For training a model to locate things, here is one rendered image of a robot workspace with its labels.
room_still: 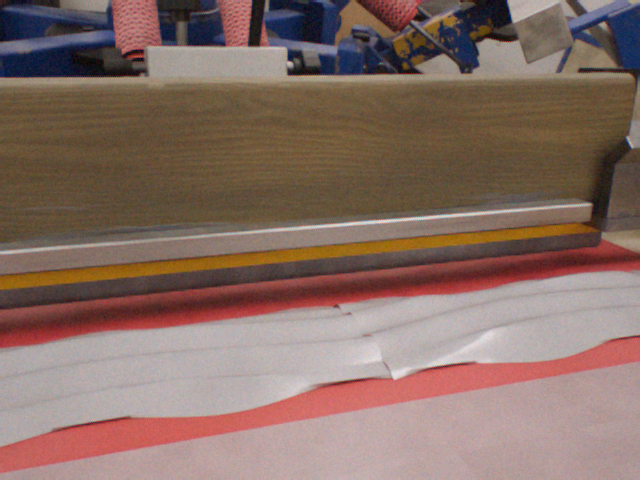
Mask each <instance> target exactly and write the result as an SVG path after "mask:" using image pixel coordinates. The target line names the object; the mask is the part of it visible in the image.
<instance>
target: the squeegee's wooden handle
mask: <svg viewBox="0 0 640 480"><path fill-rule="evenodd" d="M635 97H636V83H635V78H634V77H633V76H632V75H631V74H629V73H499V74H386V75H273V76H160V77H47V78H0V243H10V242H24V241H38V240H51V239H64V238H77V237H91V235H104V234H118V233H130V232H144V231H157V230H171V229H184V228H197V227H210V226H224V225H237V224H251V223H263V222H277V221H290V220H304V219H317V218H330V217H343V216H357V215H370V214H384V213H396V212H410V211H423V210H437V208H450V207H463V206H476V205H490V204H503V203H517V202H529V201H543V200H556V199H570V198H577V199H581V200H585V201H588V202H591V203H592V204H593V207H592V214H597V213H598V205H599V198H600V191H601V183H602V176H603V169H604V162H605V156H607V154H608V153H609V152H611V151H612V150H613V149H614V148H615V147H616V146H617V145H618V144H619V143H620V142H621V141H622V140H623V139H624V138H625V137H629V131H631V124H632V118H633V111H634V104H635Z"/></svg>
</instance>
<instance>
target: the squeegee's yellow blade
mask: <svg viewBox="0 0 640 480"><path fill-rule="evenodd" d="M594 231H600V230H597V229H594V228H592V227H589V226H586V225H582V224H581V223H571V224H560V225H549V226H538V227H526V228H515V229H503V230H492V231H480V232H469V233H459V234H447V236H436V237H424V238H413V239H402V240H390V241H379V242H368V243H357V244H345V245H334V246H323V247H311V248H300V249H288V250H277V251H267V252H255V253H244V254H232V255H221V256H209V257H198V258H187V259H176V260H165V261H153V263H142V264H130V265H119V266H107V267H96V268H86V269H74V270H63V271H51V272H40V273H28V274H17V275H5V276H0V290H7V289H19V288H29V286H40V285H50V284H62V283H72V282H82V281H93V280H104V279H115V278H125V277H136V276H147V275H157V274H168V273H178V272H189V271H200V270H210V269H221V268H231V267H243V266H253V265H263V264H274V263H285V261H296V260H306V259H316V258H328V257H338V256H349V255H359V254H370V253H381V252H391V251H402V250H412V249H423V248H434V247H444V246H455V245H466V244H476V243H487V242H497V241H509V240H519V239H529V238H540V237H551V235H562V234H572V233H582V232H594Z"/></svg>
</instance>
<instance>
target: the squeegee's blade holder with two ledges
mask: <svg viewBox="0 0 640 480"><path fill-rule="evenodd" d="M592 207H593V204H592V203H591V202H588V201H585V200H581V199H577V198H570V199H556V200H543V201H529V202H517V203H503V204H490V205H476V206H463V207H450V208H437V210H423V211H410V212H396V213H384V214H370V215H357V216H343V217H330V218H317V219H304V220H290V221H277V222H263V223H251V224H237V225H224V226H210V227H197V228H184V229H171V230H157V231H144V232H130V233H118V234H104V235H91V237H77V238H64V239H51V240H38V241H24V242H10V243H0V276H5V275H17V274H28V273H40V272H51V271H63V270H74V269H86V268H96V267H107V266H119V265H130V264H142V263H153V261H165V260H176V259H187V258H198V257H209V256H221V255H232V254H244V253H255V252H267V251H277V250H288V249H300V248H311V247H323V246H334V245H345V244H357V243H368V242H379V241H390V240H402V239H413V238H424V237H436V236H447V234H459V233H469V232H480V231H492V230H503V229H515V228H526V227H538V226H549V225H560V224H571V223H582V222H589V221H590V220H591V215H592Z"/></svg>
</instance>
